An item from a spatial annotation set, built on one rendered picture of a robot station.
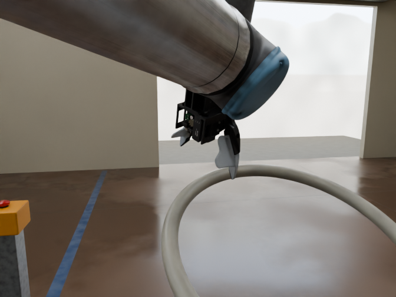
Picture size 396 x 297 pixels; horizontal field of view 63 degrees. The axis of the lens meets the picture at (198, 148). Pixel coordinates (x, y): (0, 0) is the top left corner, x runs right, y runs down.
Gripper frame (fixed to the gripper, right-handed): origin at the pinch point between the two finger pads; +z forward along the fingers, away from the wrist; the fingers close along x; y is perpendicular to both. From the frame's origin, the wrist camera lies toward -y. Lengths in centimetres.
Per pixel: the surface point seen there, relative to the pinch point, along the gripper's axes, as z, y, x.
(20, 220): 45, 24, -54
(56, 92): 212, -179, -488
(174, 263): 4.2, 20.4, 12.2
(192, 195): 5.2, 5.7, 1.8
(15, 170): 340, -89, -488
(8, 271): 61, 32, -50
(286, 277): 175, -135, -7
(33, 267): 205, -2, -163
